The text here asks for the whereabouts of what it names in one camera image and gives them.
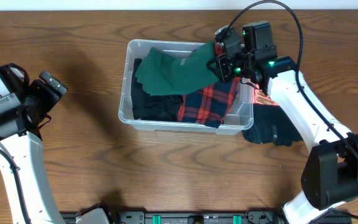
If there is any pink printed t-shirt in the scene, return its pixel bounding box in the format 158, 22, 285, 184
254, 89, 278, 106

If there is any red navy plaid garment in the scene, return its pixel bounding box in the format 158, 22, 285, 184
175, 43, 242, 129

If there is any green t-shirt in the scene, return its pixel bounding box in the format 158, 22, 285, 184
135, 42, 219, 96

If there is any dark teal garment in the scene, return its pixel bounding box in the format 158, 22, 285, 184
242, 104, 303, 147

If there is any black garment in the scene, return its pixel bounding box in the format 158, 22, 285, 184
131, 58, 183, 122

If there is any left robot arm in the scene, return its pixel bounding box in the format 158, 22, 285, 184
0, 63, 112, 223

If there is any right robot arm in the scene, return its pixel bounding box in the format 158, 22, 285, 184
208, 21, 358, 223

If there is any clear plastic storage bin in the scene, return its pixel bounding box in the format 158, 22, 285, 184
118, 39, 254, 135

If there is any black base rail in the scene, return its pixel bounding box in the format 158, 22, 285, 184
60, 210, 353, 224

